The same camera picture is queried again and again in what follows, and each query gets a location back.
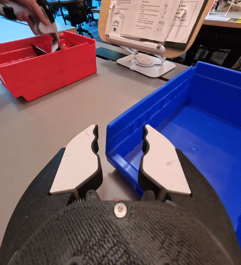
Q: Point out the paper sheet with boxed text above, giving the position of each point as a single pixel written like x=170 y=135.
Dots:
x=193 y=31

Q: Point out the person's left hand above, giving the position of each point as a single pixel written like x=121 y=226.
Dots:
x=34 y=14

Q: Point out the grey desk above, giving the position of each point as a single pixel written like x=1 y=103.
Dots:
x=50 y=128

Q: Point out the clear acrylic stand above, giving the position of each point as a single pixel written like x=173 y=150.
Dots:
x=217 y=18

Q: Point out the black office chair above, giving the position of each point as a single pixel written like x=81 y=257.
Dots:
x=79 y=12

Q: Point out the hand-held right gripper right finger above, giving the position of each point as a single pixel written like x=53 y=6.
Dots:
x=164 y=165

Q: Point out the small white packet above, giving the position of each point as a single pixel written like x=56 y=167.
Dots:
x=115 y=27

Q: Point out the wooden document stand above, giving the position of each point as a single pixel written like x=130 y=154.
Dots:
x=166 y=66

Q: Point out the blue plastic bin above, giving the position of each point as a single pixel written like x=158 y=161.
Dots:
x=205 y=134

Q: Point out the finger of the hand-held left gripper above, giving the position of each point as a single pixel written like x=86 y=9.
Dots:
x=46 y=29
x=54 y=46

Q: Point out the red plastic bin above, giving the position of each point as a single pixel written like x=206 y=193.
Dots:
x=50 y=74

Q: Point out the black bin divider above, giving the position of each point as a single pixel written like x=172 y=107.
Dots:
x=38 y=50

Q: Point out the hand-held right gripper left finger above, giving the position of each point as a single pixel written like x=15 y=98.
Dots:
x=77 y=163

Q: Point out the white table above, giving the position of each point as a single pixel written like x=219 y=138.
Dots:
x=0 y=31

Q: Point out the wooden table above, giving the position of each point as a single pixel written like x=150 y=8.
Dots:
x=226 y=23

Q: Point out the printed instruction sheet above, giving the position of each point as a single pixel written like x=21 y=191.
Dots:
x=145 y=18

